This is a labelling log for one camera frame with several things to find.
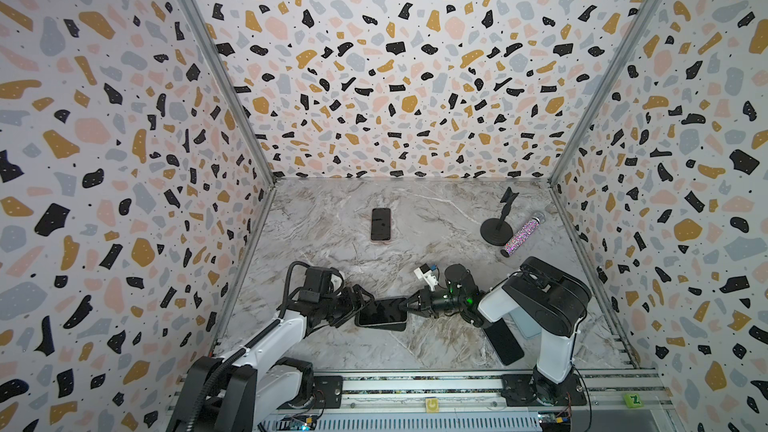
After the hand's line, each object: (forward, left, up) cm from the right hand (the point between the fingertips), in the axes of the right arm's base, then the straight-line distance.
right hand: (397, 306), depth 82 cm
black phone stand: (+29, -34, -5) cm, 45 cm away
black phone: (-7, -30, -8) cm, 32 cm away
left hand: (+2, +9, -1) cm, 9 cm away
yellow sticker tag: (-22, -9, -5) cm, 24 cm away
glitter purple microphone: (+34, -49, -4) cm, 60 cm away
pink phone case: (+25, +6, -6) cm, 27 cm away
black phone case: (-4, 0, -6) cm, 7 cm away
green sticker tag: (-20, -57, -5) cm, 61 cm away
